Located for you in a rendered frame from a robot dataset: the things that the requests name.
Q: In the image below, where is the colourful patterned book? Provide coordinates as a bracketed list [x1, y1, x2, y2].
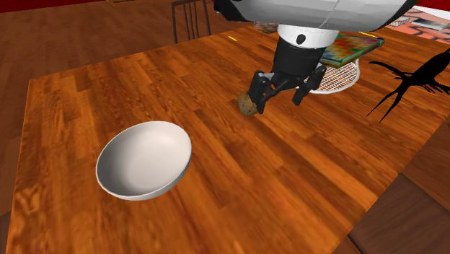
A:
[319, 33, 385, 70]

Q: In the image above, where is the white wire mesh basket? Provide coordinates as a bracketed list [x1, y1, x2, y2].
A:
[308, 58, 361, 95]

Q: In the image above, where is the dark wooden chair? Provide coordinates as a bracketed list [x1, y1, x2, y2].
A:
[170, 0, 213, 45]

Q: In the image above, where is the wooden table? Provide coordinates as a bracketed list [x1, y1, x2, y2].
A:
[4, 24, 450, 254]

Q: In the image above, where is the white bowl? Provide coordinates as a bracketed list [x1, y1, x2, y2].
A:
[95, 121, 193, 202]

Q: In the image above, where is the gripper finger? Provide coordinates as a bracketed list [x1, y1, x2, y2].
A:
[248, 70, 296, 115]
[291, 63, 327, 107]

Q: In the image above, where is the brown round nut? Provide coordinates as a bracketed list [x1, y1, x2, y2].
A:
[237, 91, 260, 118]

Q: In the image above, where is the black branch-shaped figure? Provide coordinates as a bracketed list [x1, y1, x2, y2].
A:
[366, 47, 450, 124]

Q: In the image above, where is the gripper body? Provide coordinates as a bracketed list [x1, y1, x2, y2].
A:
[271, 36, 327, 80]

